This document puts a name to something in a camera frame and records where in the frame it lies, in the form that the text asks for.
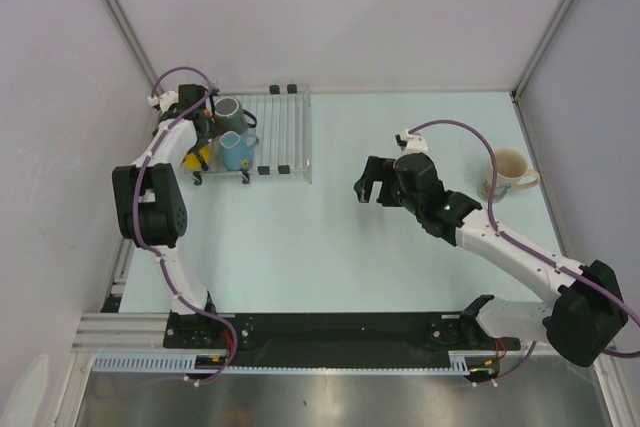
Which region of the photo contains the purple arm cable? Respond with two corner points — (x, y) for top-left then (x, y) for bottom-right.
(133, 66), (236, 328)
(407, 119), (640, 358)

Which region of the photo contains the clear acrylic dish rack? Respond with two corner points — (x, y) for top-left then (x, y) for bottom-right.
(186, 83), (311, 185)

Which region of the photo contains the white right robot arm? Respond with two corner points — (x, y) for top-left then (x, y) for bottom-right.
(354, 153), (629, 367)

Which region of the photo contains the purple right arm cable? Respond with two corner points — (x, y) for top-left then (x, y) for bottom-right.
(407, 119), (640, 358)

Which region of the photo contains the light blue mug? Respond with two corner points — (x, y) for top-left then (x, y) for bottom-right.
(219, 131), (260, 171)

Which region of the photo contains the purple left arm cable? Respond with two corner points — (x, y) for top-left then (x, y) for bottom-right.
(133, 66), (236, 328)

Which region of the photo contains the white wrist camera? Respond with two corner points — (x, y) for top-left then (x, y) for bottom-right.
(147, 90), (179, 112)
(395, 130), (428, 155)

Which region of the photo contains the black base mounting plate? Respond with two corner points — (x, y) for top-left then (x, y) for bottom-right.
(163, 312), (521, 369)

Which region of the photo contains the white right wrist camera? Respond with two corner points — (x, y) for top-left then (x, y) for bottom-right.
(395, 130), (428, 155)

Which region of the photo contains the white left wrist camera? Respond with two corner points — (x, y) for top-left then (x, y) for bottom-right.
(147, 90), (179, 112)

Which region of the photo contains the yellow mug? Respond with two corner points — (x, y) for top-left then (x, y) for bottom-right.
(183, 146), (211, 171)

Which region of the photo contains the slotted cable duct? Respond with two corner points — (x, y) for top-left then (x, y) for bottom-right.
(92, 353), (497, 376)

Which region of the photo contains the beige patterned ceramic mug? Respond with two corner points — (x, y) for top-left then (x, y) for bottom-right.
(493, 148), (540, 202)

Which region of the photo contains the grey mug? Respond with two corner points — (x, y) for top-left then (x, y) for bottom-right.
(213, 96), (257, 134)

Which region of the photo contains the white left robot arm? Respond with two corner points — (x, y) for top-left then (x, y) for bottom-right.
(112, 84), (221, 347)

